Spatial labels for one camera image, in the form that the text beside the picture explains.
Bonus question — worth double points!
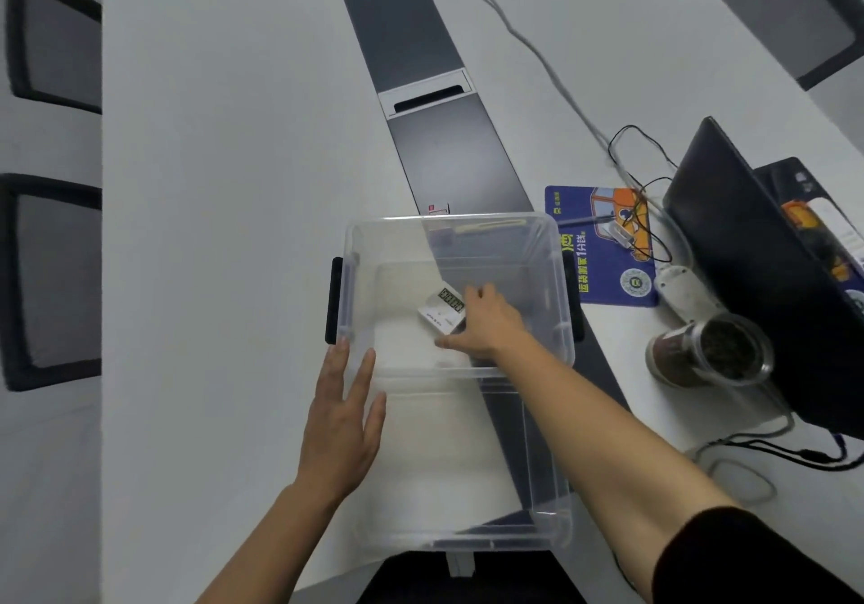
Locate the person's left hand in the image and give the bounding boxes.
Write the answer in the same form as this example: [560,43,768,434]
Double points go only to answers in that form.
[295,339,387,505]

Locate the person's left forearm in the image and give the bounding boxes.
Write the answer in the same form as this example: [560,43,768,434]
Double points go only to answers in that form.
[196,483,338,604]

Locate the grey looped cable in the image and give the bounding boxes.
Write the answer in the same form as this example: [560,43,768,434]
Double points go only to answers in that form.
[683,391,799,507]

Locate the thin black cable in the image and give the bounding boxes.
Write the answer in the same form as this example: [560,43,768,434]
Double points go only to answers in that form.
[607,125,679,266]

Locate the black plug cable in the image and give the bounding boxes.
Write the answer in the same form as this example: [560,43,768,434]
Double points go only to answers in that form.
[732,433,864,471]

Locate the black mesh chair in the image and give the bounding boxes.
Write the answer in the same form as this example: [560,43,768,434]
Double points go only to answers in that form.
[0,173,103,393]
[5,0,103,116]
[693,0,864,91]

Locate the person's right forearm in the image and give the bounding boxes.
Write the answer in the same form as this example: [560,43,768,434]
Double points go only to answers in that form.
[495,337,740,604]

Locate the black trousers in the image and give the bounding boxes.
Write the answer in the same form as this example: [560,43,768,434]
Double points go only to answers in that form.
[355,548,590,604]

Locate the black sleeve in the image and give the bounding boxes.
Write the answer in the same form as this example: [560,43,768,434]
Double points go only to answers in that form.
[651,505,864,604]

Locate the black laptop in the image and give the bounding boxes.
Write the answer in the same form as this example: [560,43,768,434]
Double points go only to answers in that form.
[662,116,864,440]

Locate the person's right hand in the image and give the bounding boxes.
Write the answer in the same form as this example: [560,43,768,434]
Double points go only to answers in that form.
[435,283,534,363]

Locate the glass jar of tea leaves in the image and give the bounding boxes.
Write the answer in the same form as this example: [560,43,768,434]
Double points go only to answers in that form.
[645,313,776,390]

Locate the blue printed mouse pad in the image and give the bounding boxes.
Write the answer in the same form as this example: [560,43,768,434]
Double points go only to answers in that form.
[544,185,660,308]

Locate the white power adapter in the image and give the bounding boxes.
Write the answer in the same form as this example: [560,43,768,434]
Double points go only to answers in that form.
[653,264,727,325]

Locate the clear plastic storage box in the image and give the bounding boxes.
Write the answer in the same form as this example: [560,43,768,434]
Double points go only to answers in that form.
[325,212,585,553]

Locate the white table cable outlet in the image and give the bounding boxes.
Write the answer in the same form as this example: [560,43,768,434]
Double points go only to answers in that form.
[377,69,477,119]

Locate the white digital timer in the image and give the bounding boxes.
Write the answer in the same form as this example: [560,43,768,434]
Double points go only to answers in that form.
[417,285,468,336]

